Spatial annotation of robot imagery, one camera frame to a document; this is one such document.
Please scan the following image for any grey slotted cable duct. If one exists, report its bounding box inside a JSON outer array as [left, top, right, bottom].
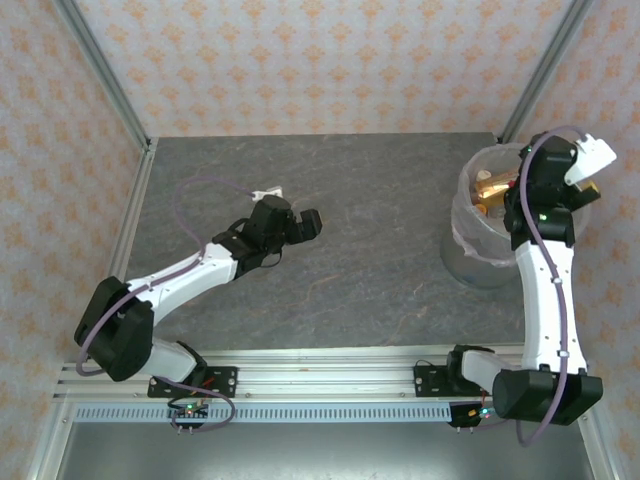
[[73, 403, 454, 425]]

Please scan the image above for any small circuit board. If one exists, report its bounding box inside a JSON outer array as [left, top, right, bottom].
[[167, 399, 210, 422], [448, 402, 501, 430]]

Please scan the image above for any aluminium table edge rail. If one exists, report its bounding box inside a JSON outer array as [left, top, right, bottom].
[[107, 138, 159, 286]]

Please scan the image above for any red label amber tea bottle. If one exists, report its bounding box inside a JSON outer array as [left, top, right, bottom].
[[472, 168, 524, 204]]

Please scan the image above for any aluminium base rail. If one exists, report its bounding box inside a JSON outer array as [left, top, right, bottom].
[[53, 349, 596, 401]]

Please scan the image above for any left black mount plate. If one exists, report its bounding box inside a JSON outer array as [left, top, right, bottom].
[[147, 366, 239, 399]]

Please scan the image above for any black mount plate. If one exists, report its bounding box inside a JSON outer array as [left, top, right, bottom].
[[147, 366, 239, 399], [413, 363, 496, 399]]

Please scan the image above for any left small circuit board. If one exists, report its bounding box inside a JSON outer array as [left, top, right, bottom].
[[167, 399, 210, 422]]

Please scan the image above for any aluminium frame beam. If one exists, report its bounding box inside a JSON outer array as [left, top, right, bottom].
[[579, 409, 621, 480], [27, 399, 76, 480]]

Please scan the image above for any aluminium frame post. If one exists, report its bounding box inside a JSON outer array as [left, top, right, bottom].
[[499, 0, 596, 144], [52, 0, 154, 151]]

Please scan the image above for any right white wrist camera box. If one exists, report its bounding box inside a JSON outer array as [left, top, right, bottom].
[[563, 133, 618, 187]]

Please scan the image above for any right small circuit board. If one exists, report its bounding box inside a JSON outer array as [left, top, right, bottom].
[[448, 402, 501, 430]]

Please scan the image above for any grey metal shelf panel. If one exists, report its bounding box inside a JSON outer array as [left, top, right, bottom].
[[54, 422, 601, 480]]

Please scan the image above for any right black mount plate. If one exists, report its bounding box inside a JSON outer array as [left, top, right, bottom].
[[413, 363, 496, 399]]

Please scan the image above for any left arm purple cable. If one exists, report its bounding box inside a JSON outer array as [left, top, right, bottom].
[[74, 176, 237, 434]]

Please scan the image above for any grey bin with clear liner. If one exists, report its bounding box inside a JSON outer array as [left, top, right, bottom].
[[439, 142, 594, 290]]

